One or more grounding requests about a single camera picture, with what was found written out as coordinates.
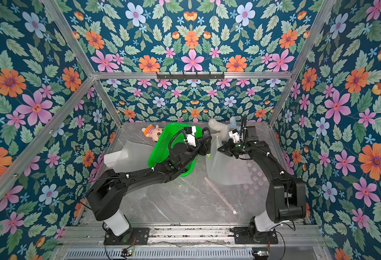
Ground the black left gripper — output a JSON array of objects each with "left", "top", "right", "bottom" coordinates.
[{"left": 176, "top": 134, "right": 210, "bottom": 170}]

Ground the green plastic basket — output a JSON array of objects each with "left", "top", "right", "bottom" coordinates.
[{"left": 148, "top": 122, "right": 202, "bottom": 183}]

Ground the dark eggplant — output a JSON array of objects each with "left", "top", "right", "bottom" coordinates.
[{"left": 204, "top": 136, "right": 212, "bottom": 158}]

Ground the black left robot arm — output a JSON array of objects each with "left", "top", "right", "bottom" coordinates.
[{"left": 86, "top": 127, "right": 212, "bottom": 238}]

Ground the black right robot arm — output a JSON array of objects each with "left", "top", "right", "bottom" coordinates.
[{"left": 217, "top": 123, "right": 306, "bottom": 236}]

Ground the clear zip-top bag pink zipper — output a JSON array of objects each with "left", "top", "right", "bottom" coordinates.
[{"left": 204, "top": 177, "right": 238, "bottom": 215}]

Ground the white teddy bear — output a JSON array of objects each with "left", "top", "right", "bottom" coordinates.
[{"left": 208, "top": 117, "right": 240, "bottom": 142}]

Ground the cartoon doll head toy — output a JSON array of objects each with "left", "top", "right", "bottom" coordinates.
[{"left": 142, "top": 125, "right": 163, "bottom": 142}]

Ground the white plastic box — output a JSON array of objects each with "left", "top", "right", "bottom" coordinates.
[{"left": 103, "top": 151, "right": 121, "bottom": 168}]

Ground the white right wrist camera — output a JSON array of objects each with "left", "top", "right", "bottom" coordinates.
[{"left": 228, "top": 128, "right": 241, "bottom": 143}]

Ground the black hook rail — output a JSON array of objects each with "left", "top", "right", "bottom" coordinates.
[{"left": 156, "top": 72, "right": 225, "bottom": 80}]

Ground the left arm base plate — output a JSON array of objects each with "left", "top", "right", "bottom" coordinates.
[{"left": 104, "top": 227, "right": 150, "bottom": 246}]

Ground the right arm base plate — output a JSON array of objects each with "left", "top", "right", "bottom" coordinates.
[{"left": 230, "top": 226, "right": 278, "bottom": 245}]

